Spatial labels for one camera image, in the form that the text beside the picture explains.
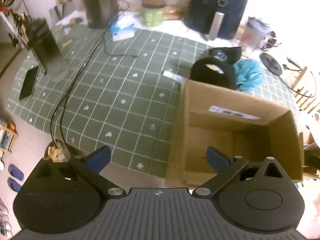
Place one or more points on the dark blue air fryer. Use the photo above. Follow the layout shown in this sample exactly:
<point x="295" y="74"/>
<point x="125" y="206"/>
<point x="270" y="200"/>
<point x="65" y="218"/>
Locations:
<point x="225" y="7"/>

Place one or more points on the cardboard box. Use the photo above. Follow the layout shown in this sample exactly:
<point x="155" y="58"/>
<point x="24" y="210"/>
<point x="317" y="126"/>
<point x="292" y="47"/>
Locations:
<point x="250" y="140"/>

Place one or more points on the black cap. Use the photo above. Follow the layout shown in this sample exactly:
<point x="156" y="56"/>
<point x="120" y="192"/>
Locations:
<point x="212" y="71"/>

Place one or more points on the black electric kettle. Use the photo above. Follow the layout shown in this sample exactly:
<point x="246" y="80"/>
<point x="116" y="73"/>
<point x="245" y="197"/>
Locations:
<point x="100" y="2"/>

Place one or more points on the clear shaker bottle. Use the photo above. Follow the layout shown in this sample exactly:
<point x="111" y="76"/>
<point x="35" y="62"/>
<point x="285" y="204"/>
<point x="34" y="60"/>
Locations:
<point x="255" y="33"/>

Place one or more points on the wooden floor rack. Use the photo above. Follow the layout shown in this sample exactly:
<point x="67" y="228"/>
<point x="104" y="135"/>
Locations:
<point x="7" y="135"/>

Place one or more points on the green lidded tub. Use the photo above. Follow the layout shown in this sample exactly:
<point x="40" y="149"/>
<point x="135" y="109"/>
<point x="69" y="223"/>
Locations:
<point x="152" y="15"/>

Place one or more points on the teal fluffy cloth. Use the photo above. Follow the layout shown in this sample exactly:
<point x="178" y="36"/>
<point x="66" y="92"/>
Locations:
<point x="250" y="75"/>

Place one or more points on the black phone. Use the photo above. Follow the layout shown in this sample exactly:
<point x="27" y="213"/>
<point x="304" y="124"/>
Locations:
<point x="28" y="83"/>

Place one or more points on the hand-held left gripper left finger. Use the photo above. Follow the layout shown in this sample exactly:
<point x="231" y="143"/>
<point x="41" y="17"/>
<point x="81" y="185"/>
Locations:
<point x="100" y="157"/>

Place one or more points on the blue white tissue pack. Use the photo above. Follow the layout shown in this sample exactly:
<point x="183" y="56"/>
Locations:
<point x="122" y="30"/>

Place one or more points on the bicycle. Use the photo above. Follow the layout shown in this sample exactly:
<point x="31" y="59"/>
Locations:
<point x="8" y="2"/>

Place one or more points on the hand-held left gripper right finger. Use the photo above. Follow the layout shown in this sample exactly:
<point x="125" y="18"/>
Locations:
<point x="217" y="159"/>

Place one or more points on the white printed cloth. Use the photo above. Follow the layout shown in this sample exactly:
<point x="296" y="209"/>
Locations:
<point x="175" y="27"/>

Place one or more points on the blue slipper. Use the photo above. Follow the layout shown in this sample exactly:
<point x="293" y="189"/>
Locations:
<point x="13" y="185"/>
<point x="15" y="171"/>

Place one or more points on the small waste basket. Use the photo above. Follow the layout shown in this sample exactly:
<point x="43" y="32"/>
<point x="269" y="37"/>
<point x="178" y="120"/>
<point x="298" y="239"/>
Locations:
<point x="56" y="151"/>

